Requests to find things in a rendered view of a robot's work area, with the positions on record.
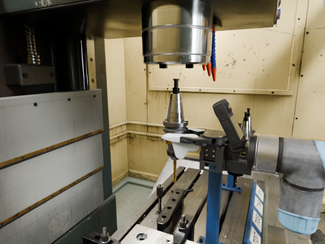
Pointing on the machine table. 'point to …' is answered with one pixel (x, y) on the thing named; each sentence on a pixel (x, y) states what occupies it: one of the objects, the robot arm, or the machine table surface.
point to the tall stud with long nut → (159, 197)
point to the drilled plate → (154, 236)
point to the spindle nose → (177, 32)
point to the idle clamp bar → (170, 211)
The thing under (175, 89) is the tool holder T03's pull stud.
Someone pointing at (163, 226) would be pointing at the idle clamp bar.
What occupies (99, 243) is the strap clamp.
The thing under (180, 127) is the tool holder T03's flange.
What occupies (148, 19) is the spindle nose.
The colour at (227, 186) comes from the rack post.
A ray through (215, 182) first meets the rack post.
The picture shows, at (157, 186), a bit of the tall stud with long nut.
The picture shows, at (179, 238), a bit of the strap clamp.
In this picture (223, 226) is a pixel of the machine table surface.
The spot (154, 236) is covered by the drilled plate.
